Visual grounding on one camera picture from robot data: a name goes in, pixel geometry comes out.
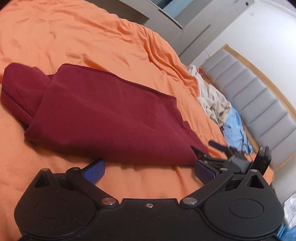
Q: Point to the cream patterned garment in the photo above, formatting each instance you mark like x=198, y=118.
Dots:
x=213, y=102

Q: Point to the orange bed cover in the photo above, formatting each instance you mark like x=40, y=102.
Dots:
x=47, y=34

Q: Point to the right light blue curtain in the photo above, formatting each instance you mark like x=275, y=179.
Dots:
x=176, y=5

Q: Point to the grey built-in wardrobe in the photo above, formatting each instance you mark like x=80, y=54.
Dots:
x=188, y=31

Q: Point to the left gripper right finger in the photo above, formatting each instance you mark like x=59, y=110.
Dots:
x=204, y=172

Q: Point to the grey padded headboard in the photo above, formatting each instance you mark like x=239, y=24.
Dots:
x=267, y=115

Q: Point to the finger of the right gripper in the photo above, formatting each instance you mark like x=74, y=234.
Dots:
x=207, y=158
x=219, y=146

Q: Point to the dark red sweater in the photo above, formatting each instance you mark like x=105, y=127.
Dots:
x=93, y=113

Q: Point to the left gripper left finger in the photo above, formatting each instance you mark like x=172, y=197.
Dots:
x=94, y=171

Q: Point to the light blue garment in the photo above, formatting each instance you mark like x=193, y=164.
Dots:
x=235, y=134

